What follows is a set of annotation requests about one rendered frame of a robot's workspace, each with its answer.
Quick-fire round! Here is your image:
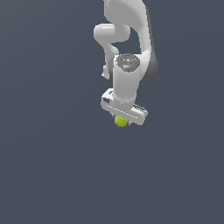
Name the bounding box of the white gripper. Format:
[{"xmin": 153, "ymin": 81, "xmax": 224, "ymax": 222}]
[{"xmin": 100, "ymin": 88, "xmax": 149, "ymax": 126}]

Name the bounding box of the yellow-green ball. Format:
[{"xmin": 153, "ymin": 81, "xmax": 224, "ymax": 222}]
[{"xmin": 114, "ymin": 115, "xmax": 130, "ymax": 128}]

